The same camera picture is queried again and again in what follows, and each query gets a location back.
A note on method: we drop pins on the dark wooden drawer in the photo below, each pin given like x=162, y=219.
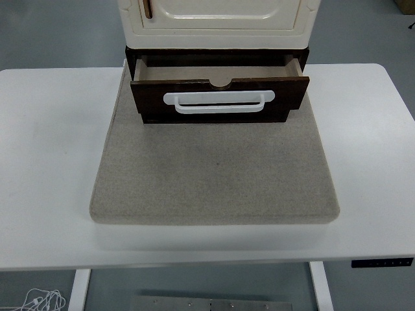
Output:
x=149, y=97

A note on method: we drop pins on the dark wooden drawer case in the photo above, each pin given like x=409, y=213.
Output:
x=210, y=119

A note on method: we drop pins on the cream plastic cabinet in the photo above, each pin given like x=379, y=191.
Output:
x=214, y=40

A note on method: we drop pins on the cream cabinet door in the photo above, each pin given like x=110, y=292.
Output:
x=227, y=9

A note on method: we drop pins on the beige felt mat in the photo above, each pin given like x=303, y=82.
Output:
x=214, y=178

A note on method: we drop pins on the white table leg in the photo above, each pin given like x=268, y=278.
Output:
x=321, y=288
x=79, y=290

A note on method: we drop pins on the black table control panel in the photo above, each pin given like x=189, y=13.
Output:
x=382, y=263

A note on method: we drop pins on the cardboard box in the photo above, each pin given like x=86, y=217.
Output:
x=407, y=6

